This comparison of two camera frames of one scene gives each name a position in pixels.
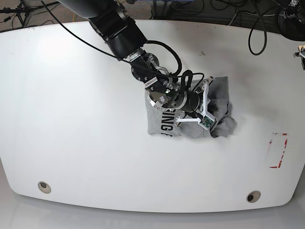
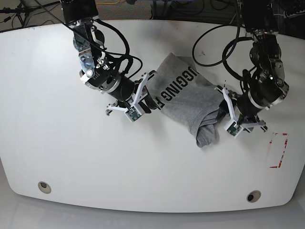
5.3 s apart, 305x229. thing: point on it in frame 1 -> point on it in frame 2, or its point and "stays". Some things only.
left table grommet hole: (44, 187) stays
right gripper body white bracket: (301, 49) -> (235, 127)
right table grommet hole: (253, 196) stays
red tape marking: (279, 166) stays
